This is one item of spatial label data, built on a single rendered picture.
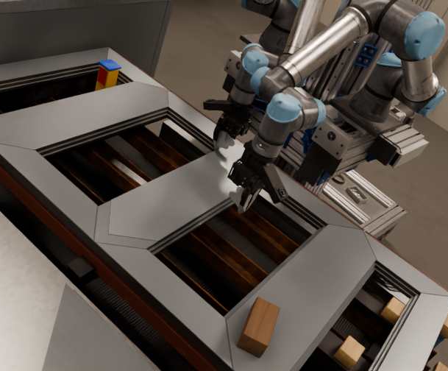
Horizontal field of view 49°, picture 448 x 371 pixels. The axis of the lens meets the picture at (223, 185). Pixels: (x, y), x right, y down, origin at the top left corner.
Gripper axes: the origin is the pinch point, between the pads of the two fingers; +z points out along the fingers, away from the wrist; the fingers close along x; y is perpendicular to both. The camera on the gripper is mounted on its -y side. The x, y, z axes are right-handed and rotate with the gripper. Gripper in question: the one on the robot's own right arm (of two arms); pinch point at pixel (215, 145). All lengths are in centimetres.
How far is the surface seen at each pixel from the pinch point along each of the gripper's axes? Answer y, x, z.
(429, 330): 85, -9, 1
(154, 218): 12.8, -43.7, 0.6
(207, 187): 12.4, -19.4, 0.7
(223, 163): 7.4, -4.9, 0.7
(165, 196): 8.2, -34.1, 0.7
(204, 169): 6.0, -13.6, 0.7
